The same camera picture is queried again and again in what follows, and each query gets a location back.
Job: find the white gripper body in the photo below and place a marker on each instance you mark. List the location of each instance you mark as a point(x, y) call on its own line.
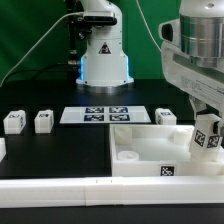
point(205, 84)

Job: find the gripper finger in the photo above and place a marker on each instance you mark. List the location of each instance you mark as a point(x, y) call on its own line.
point(197, 105)

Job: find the white square table top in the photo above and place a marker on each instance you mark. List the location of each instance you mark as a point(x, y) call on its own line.
point(157, 150)

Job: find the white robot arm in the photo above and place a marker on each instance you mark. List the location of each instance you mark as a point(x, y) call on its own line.
point(192, 50)

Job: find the white front fence bar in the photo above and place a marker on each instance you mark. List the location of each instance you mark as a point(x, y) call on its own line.
point(111, 191)

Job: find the white fence bar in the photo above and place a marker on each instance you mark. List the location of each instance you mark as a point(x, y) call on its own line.
point(2, 149)
point(111, 191)

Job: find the white left fence bar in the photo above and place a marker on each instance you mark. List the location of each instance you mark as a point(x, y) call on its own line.
point(2, 149)

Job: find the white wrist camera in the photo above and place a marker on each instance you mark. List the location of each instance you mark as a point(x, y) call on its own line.
point(169, 33)

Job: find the white marker base plate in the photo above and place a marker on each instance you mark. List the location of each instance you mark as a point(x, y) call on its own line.
point(105, 114)

